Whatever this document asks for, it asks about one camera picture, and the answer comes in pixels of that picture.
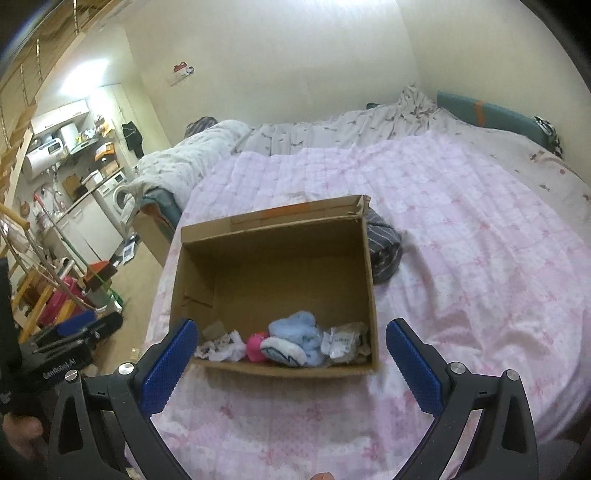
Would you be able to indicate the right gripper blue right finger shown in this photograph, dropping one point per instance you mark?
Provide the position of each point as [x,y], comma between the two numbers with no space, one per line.
[422,367]

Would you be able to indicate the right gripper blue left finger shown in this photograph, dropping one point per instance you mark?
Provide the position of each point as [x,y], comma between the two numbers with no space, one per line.
[162,365]

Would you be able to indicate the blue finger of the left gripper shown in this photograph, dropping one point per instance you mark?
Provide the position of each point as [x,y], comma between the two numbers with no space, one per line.
[48,340]
[76,323]

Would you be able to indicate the beige fluffy scrunchie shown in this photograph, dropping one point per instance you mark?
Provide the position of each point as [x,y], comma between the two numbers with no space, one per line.
[363,353]

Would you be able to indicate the clear plastic labelled bag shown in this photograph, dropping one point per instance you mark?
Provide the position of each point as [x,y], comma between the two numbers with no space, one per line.
[339,343]

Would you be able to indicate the pink plush toy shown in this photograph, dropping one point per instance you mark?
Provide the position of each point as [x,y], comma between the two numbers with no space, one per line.
[252,350]

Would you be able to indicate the person's left hand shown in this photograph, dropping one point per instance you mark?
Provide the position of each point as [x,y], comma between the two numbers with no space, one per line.
[23,434]

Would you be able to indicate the red bag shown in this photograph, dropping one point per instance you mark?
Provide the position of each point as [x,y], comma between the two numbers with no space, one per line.
[58,299]

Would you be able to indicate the yellow wooden chair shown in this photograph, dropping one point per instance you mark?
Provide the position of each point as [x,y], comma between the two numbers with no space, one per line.
[28,301]

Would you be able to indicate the grey floral scrunchie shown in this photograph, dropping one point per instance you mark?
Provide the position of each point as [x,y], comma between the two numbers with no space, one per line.
[214,335]

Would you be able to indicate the small white sock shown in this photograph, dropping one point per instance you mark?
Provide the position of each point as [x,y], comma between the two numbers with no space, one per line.
[227,348]

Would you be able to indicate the white washing machine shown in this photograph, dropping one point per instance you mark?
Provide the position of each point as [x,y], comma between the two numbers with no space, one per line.
[111,196]

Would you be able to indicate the pink bow-patterned quilt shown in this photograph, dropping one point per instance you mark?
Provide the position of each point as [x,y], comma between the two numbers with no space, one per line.
[490,275]

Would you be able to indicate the light blue rolled socks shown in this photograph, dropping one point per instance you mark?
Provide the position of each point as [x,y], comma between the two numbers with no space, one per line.
[294,341]

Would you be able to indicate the dark grey striped cloth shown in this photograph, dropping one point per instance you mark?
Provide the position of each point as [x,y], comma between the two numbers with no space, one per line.
[385,247]

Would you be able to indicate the open brown cardboard box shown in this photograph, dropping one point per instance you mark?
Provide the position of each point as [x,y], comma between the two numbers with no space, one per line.
[247,270]

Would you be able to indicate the white water heater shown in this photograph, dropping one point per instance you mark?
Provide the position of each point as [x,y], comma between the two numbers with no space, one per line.
[43,158]

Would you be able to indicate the white floral duvet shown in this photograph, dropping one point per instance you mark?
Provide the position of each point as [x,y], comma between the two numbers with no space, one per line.
[178,169]

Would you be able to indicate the teal headboard cushion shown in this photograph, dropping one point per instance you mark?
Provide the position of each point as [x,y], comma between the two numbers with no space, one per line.
[487,115]

